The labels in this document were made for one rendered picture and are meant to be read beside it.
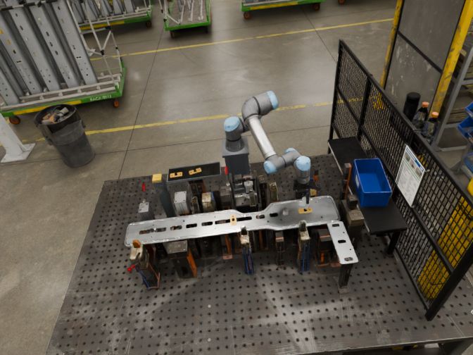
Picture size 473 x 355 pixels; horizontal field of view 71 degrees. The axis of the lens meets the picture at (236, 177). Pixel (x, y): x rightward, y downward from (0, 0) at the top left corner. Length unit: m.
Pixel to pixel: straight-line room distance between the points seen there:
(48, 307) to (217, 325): 1.86
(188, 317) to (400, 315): 1.23
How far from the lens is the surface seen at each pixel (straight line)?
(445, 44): 3.69
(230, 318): 2.14
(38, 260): 3.95
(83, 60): 5.95
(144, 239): 2.20
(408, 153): 2.03
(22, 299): 3.76
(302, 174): 1.87
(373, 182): 2.36
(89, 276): 2.61
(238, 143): 2.45
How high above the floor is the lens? 2.65
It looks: 43 degrees down
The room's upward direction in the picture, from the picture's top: 9 degrees counter-clockwise
